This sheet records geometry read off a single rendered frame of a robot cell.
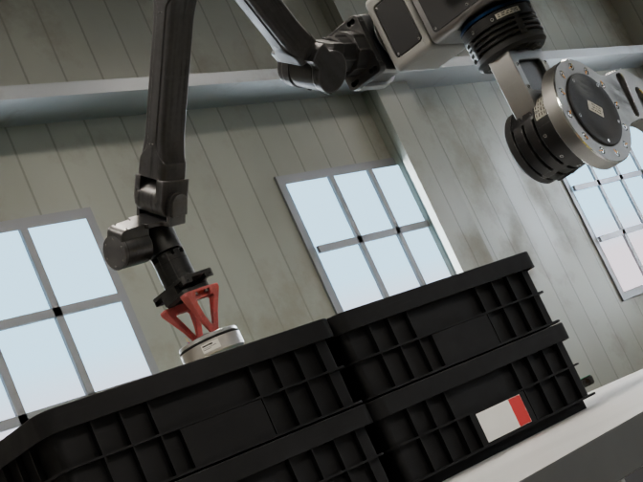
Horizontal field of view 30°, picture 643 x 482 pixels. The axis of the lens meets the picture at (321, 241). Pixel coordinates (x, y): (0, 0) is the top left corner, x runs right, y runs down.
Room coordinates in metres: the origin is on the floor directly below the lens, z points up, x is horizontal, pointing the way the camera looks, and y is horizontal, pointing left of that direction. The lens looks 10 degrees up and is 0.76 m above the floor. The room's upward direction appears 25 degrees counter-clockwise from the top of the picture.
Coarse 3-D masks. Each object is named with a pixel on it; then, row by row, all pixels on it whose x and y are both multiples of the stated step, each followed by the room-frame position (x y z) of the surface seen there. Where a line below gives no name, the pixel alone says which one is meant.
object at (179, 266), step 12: (180, 252) 1.91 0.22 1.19; (156, 264) 1.91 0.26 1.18; (168, 264) 1.90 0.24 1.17; (180, 264) 1.90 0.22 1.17; (168, 276) 1.90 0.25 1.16; (180, 276) 1.90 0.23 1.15; (192, 276) 1.89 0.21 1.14; (204, 276) 1.90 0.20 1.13; (168, 288) 1.90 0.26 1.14; (180, 288) 1.89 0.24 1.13; (156, 300) 1.93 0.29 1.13
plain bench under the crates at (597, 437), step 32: (608, 384) 2.27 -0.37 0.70; (640, 384) 1.63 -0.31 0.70; (576, 416) 1.56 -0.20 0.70; (608, 416) 1.24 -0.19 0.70; (640, 416) 1.08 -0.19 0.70; (512, 448) 1.50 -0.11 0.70; (544, 448) 1.20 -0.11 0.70; (576, 448) 1.00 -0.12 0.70; (608, 448) 1.02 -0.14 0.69; (640, 448) 1.06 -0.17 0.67; (448, 480) 1.42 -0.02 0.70; (480, 480) 1.15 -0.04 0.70; (512, 480) 0.96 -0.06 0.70; (544, 480) 0.95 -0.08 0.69; (576, 480) 0.98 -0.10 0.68; (608, 480) 1.01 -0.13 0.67
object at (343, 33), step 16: (352, 16) 2.13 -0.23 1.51; (336, 32) 2.17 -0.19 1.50; (352, 32) 2.13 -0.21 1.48; (368, 32) 2.14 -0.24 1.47; (352, 48) 2.11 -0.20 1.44; (368, 48) 2.13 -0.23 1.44; (352, 64) 2.12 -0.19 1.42; (368, 64) 2.14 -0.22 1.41; (384, 64) 2.14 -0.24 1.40; (352, 80) 2.18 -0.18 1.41; (368, 80) 2.16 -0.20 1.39
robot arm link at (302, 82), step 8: (320, 40) 2.08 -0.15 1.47; (328, 40) 2.10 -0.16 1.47; (328, 48) 2.06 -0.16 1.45; (336, 48) 2.07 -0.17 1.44; (304, 64) 2.04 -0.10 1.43; (296, 72) 2.06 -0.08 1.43; (304, 72) 2.04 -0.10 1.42; (296, 80) 2.07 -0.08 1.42; (304, 80) 2.06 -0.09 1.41; (312, 80) 2.04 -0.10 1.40; (312, 88) 2.07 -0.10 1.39
